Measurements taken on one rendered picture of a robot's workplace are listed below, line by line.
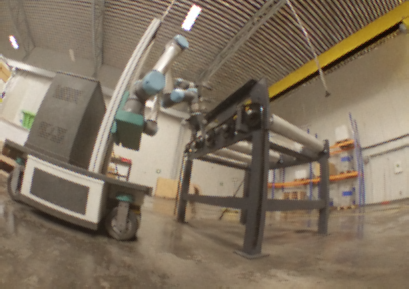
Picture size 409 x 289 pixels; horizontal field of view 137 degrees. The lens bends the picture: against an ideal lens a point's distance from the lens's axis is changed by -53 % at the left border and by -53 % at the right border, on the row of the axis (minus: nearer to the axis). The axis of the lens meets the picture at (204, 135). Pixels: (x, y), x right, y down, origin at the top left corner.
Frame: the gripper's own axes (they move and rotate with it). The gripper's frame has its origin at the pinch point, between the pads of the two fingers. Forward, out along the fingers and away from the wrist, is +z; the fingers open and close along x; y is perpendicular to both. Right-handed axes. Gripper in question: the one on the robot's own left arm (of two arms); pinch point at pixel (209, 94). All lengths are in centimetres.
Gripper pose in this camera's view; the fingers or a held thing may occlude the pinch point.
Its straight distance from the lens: 151.5
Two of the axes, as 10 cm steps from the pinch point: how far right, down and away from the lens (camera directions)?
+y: -4.5, 2.7, 8.5
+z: 8.8, 2.7, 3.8
